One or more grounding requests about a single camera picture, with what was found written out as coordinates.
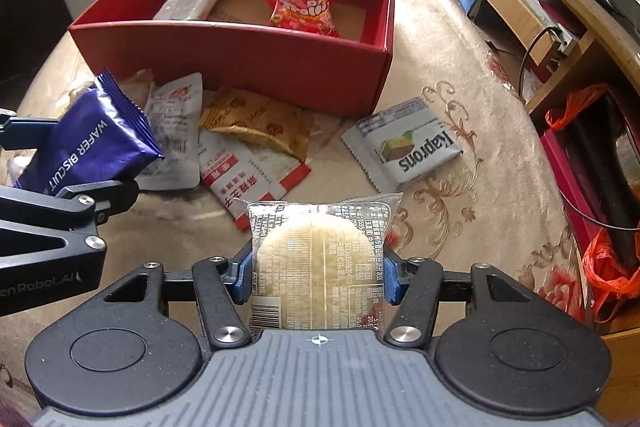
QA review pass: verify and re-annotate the white packet with red logo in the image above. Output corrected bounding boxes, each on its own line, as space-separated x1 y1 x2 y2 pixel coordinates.
134 73 204 191

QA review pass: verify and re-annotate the orange plastic bag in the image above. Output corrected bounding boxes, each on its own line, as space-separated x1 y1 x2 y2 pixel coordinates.
544 84 640 308

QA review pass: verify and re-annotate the red cardboard box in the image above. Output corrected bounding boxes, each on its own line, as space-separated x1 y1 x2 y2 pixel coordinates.
67 0 398 115

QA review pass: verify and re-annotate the clear floss cake packet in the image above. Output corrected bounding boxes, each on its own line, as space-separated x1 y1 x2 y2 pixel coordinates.
117 68 156 108

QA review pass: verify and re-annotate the blue wafer biscuit packet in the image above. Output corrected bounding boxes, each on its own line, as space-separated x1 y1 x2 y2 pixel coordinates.
12 68 166 198

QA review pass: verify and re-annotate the wooden TV cabinet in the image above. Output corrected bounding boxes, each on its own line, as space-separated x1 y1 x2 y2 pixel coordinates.
372 0 640 338

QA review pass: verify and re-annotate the dark red box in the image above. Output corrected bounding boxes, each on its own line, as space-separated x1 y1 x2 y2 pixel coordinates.
539 127 608 268

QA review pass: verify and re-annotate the white crumpled packet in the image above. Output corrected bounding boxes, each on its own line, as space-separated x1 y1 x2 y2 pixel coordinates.
6 156 37 188

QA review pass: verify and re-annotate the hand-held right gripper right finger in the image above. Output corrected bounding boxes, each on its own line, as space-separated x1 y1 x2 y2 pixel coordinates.
381 247 538 351

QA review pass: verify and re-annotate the grey wafer packet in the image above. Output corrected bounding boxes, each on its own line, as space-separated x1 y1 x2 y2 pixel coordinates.
341 98 464 194

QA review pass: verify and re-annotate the white red snack packet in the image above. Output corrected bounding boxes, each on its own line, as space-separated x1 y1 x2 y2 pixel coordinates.
198 129 312 233

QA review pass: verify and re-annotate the translucent grey snack packet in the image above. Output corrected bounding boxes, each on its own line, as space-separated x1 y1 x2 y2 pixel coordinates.
152 0 232 22

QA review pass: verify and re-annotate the dark low table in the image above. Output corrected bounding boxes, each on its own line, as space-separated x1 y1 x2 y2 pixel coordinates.
0 0 171 112

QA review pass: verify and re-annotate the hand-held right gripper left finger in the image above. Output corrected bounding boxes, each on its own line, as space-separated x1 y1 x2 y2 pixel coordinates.
102 247 257 352

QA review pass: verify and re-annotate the clear round cake packet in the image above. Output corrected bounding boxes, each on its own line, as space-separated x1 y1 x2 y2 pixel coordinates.
234 192 404 333

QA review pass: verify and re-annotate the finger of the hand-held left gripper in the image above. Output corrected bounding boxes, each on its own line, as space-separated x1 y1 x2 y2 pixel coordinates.
0 178 142 234
0 107 61 152

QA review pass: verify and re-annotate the black cable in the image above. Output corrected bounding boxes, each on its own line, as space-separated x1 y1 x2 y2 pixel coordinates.
517 26 557 102

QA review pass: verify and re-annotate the gold snack packet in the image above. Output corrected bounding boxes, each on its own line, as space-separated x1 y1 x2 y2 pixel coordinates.
197 88 316 164

